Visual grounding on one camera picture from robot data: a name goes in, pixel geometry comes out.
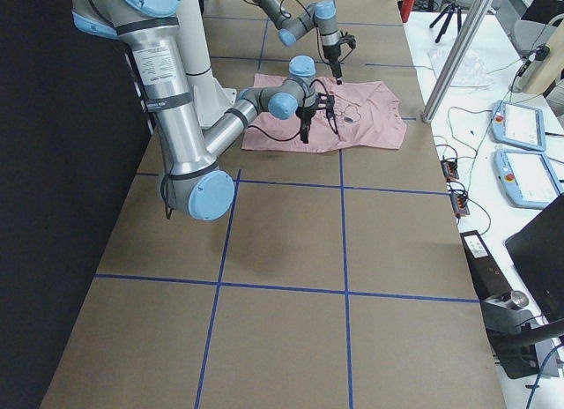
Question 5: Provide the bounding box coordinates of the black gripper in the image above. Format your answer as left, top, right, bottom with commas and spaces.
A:
296, 93, 336, 144
321, 30, 357, 85

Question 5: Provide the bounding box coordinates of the pink Snoopy t-shirt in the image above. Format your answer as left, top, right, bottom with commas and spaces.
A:
241, 77, 407, 153

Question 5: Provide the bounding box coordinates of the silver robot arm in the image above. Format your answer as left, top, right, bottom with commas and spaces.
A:
72, 0, 334, 221
251, 0, 356, 85

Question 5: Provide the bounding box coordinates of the red cylinder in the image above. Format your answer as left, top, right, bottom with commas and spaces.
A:
400, 0, 415, 23

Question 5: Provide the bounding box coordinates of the black tripod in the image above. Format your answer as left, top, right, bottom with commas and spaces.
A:
429, 0, 462, 43

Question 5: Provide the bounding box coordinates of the clear plastic bag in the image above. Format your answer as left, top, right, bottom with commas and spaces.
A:
427, 48, 493, 88

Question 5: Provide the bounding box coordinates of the orange circuit board upper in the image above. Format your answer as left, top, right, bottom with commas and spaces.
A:
441, 159, 459, 182

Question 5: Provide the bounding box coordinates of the orange circuit board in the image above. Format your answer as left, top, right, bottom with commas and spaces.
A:
449, 189, 470, 219
441, 159, 459, 182

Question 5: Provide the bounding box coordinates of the brown paper table cover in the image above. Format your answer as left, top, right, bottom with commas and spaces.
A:
42, 0, 505, 408

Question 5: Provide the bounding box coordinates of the orange circuit board lower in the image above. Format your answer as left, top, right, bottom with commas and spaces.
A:
449, 189, 470, 219

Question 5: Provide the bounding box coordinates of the upper teach pendant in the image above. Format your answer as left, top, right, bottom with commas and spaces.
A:
491, 100, 546, 152

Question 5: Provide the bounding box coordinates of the teach pendant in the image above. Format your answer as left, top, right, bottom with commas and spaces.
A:
493, 149, 563, 210
491, 100, 546, 152

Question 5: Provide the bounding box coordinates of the lower teach pendant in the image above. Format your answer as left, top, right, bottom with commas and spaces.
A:
493, 149, 563, 210

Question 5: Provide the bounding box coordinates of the black box device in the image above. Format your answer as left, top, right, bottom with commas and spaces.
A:
460, 230, 513, 301

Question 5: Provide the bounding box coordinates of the black monitor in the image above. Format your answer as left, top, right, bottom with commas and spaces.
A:
505, 197, 563, 321

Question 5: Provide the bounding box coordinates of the metal knob stand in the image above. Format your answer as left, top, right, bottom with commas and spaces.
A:
480, 290, 532, 332

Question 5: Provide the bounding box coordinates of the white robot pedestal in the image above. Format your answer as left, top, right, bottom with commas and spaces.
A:
176, 0, 236, 130

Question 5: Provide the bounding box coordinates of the aluminium frame post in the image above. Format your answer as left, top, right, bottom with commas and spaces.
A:
422, 0, 493, 123

